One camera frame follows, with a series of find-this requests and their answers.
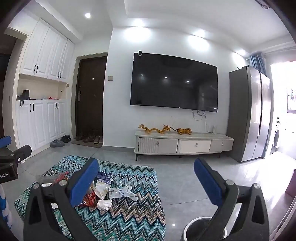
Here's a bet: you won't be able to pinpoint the blue milk carton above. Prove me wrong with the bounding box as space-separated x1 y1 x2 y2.
96 170 114 181

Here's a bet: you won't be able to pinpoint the dark brown entrance door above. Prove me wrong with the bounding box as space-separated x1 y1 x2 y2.
76 56 108 145

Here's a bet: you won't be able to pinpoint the brown shoes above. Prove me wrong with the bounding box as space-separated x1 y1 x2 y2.
75 134 96 143

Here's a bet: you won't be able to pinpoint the zigzag knitted blanket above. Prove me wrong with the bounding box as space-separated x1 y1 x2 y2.
14 155 166 241

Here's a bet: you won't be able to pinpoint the golden dragon figurine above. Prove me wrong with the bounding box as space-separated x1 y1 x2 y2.
139 124 172 135

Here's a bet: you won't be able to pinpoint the blue curtain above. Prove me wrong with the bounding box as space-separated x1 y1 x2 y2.
249 53 265 75

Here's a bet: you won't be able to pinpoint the clear crumpled plastic wrapper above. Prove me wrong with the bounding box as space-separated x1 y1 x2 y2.
94 179 111 200

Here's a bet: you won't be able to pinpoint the clear bag with red string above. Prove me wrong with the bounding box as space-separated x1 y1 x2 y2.
36 173 70 186

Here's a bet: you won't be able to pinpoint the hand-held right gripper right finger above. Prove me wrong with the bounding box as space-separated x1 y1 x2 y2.
180 158 270 241

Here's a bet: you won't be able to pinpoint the white and blue wrapper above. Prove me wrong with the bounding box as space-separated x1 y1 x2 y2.
109 185 138 201

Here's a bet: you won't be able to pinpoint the white crumpled tissue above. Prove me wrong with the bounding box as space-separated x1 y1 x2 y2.
97 199 113 210

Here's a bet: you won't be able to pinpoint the white washing machine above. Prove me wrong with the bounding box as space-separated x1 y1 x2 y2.
270 116 281 155

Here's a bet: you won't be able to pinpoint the black wall television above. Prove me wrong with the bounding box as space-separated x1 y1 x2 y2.
130 52 219 113

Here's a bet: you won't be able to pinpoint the shoes by door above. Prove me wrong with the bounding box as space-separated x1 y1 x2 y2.
71 138 103 147

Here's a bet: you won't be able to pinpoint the white television cabinet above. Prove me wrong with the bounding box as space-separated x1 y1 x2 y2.
134 129 235 161

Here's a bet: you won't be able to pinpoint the round trash bin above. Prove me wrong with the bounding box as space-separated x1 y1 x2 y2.
180 215 223 241

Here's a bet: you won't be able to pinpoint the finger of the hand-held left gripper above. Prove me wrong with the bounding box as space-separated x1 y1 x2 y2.
0 145 32 165
0 136 12 149

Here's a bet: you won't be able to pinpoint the white hallway cabinet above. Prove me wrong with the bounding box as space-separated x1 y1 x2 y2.
16 19 75 151

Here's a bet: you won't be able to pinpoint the black handbag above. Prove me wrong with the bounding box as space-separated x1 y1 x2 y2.
20 89 30 107

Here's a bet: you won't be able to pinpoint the dangling television cables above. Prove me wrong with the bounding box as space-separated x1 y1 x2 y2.
192 109 208 133

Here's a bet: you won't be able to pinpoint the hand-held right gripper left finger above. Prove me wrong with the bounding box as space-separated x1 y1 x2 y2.
23 158 100 241

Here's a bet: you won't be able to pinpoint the red snack wrapper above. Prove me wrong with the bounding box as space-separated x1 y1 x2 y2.
80 191 97 207

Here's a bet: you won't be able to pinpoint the grey double-door refrigerator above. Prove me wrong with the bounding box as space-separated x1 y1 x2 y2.
226 65 271 163

